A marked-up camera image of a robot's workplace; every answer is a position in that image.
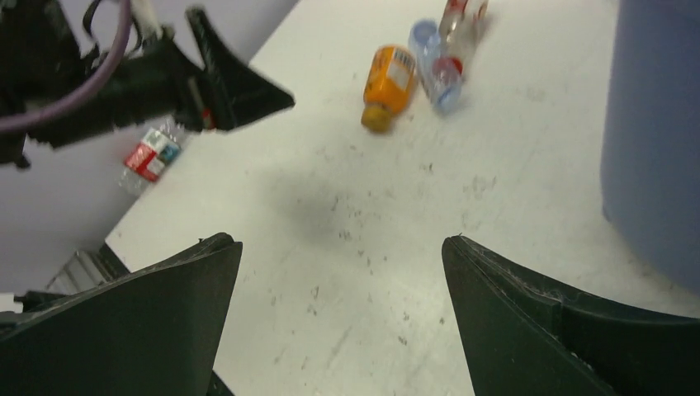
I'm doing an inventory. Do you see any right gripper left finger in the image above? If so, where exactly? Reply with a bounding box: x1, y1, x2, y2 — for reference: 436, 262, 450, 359
1, 233, 243, 395

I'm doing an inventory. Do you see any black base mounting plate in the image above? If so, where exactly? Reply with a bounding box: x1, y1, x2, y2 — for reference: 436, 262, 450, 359
1, 243, 130, 332

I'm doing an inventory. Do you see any red label small bottle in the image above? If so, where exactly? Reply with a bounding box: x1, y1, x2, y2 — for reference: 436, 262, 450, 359
438, 0, 489, 73

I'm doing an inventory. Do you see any crushed clear bottle blue cap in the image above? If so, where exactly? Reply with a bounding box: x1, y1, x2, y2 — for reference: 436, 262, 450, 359
409, 19, 462, 115

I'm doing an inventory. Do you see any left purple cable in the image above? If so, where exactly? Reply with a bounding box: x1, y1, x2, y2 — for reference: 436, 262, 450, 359
0, 0, 134, 135

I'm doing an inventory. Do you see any red cap red label bottle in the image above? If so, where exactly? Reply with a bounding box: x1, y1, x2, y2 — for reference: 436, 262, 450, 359
119, 120, 188, 196

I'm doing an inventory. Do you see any orange juice bottle gold cap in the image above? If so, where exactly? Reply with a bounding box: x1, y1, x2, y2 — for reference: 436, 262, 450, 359
361, 45, 417, 134

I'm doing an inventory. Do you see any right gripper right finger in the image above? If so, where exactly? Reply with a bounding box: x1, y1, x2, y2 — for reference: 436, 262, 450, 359
442, 236, 699, 395

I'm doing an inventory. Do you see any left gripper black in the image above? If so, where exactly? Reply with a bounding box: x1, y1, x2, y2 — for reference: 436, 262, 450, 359
27, 6, 296, 149

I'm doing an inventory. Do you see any blue plastic bin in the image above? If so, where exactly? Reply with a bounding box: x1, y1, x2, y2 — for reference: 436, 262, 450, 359
600, 1, 699, 293

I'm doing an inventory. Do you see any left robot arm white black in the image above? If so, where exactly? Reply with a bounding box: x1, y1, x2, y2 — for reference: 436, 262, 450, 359
1, 1, 295, 170

